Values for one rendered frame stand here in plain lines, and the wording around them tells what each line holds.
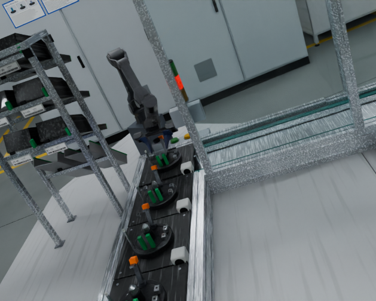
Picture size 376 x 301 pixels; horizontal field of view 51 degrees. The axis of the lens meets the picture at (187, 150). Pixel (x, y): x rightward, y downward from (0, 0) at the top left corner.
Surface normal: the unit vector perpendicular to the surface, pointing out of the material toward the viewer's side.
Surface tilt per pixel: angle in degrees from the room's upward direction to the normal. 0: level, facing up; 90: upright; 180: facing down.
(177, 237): 0
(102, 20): 90
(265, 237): 0
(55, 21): 90
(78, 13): 90
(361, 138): 90
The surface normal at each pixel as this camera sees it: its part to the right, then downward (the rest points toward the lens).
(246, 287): -0.36, -0.82
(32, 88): -0.33, 0.13
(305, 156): -0.04, 0.48
